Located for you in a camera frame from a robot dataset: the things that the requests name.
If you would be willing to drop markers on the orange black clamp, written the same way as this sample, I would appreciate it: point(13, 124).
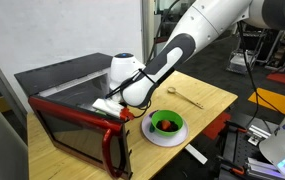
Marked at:
point(238, 171)
point(235, 127)

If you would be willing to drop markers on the purple toy grapes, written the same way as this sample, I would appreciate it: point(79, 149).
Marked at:
point(153, 114)

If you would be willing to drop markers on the white bar under table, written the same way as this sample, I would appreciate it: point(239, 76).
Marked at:
point(196, 154)

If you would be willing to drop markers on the pale lavender round plate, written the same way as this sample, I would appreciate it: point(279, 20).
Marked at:
point(167, 140)

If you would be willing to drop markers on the dark toy food pieces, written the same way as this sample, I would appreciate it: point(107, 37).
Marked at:
point(174, 127)

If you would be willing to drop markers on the teal toy piece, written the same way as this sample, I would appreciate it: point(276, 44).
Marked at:
point(151, 128)

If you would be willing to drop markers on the grey flat panel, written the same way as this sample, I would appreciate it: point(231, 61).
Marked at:
point(0, 146)

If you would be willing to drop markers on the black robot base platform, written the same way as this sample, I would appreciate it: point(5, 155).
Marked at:
point(238, 150)

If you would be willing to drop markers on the wooden spoon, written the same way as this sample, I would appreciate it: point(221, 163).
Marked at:
point(185, 97)

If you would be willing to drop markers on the aluminium extrusion piece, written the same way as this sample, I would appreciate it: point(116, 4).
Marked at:
point(259, 134)

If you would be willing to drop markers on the orange toy carrot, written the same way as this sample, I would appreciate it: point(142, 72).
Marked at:
point(165, 125)

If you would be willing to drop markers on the red floor mat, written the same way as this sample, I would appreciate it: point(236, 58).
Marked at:
point(217, 126)
point(280, 79)

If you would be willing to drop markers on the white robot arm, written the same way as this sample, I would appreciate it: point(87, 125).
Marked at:
point(208, 20)

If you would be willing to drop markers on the grey metal frame beam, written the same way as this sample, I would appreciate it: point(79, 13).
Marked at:
point(2, 86)

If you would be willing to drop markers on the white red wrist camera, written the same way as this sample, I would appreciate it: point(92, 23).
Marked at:
point(110, 106)

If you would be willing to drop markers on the bright green plastic bowl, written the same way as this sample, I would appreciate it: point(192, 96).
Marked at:
point(175, 116)

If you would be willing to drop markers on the yellow floor mat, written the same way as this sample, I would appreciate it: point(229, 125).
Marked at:
point(275, 101)

